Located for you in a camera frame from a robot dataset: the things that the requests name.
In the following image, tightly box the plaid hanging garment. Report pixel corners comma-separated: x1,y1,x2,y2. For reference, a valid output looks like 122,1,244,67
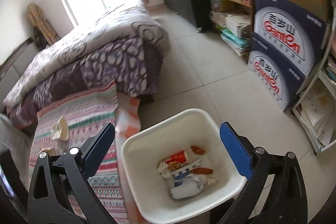
26,3,59,45

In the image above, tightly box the grey bed headboard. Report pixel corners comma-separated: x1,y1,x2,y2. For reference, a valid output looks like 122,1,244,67
1,37,39,81

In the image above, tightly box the white plastic trash bin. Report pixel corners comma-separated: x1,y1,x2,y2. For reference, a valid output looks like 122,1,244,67
121,109,247,223

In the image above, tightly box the white cartoon print duvet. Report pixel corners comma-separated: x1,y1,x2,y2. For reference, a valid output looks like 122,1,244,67
2,0,170,107

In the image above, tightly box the black storage ottoman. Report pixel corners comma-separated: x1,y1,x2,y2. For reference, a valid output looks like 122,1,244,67
164,0,211,32

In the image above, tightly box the white shelf with papers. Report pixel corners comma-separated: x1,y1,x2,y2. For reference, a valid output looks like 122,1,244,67
292,31,336,155

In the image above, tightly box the ganten water box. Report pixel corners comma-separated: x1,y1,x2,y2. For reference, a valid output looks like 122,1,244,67
254,0,326,76
248,33,306,111

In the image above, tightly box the striped patterned blanket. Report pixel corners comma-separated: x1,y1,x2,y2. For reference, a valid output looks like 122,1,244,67
27,80,141,224

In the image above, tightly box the red snack wrapper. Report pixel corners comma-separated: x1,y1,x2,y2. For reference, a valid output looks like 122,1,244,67
159,150,189,171

